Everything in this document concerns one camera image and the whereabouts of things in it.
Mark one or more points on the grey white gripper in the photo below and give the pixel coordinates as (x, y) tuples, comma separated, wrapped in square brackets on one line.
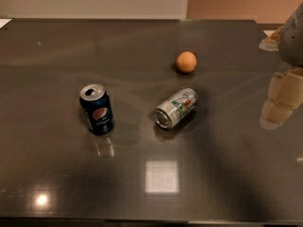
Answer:
[(294, 40)]

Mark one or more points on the silver 7up can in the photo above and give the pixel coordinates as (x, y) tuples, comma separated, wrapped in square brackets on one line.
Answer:
[(170, 112)]

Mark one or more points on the blue Pepsi can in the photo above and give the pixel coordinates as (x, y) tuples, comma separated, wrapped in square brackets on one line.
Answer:
[(97, 109)]

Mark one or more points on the orange fruit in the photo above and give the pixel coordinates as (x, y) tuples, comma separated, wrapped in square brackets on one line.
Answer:
[(186, 62)]

